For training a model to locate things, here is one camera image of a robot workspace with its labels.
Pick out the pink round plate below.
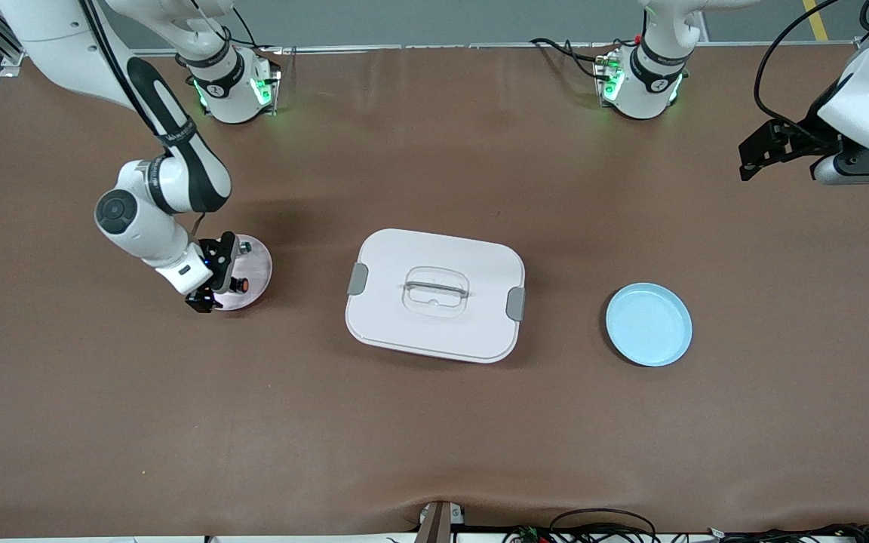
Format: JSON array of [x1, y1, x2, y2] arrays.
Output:
[[204, 233, 274, 311]]

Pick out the light blue round plate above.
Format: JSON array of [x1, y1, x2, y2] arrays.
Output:
[[605, 283, 693, 368]]

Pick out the white lidded storage box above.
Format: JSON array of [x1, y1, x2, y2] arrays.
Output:
[[345, 228, 527, 365]]

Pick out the black cables at arm base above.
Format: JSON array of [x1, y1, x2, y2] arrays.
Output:
[[530, 36, 613, 82]]

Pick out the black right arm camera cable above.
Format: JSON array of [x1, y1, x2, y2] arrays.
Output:
[[80, 0, 209, 244]]

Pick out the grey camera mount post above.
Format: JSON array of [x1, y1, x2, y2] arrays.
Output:
[[413, 500, 467, 543]]

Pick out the silver table edge rail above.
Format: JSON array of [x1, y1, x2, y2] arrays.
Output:
[[133, 41, 869, 58]]

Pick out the black looped cable bundle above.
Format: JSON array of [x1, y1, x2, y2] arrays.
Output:
[[502, 508, 662, 543]]

